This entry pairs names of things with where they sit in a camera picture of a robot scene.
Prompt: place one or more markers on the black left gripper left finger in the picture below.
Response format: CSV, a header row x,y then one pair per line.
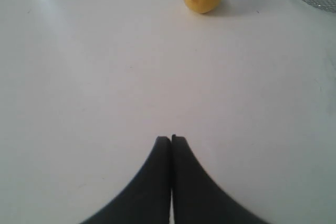
x,y
147,197

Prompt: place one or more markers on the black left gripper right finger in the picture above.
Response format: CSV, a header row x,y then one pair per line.
x,y
196,197

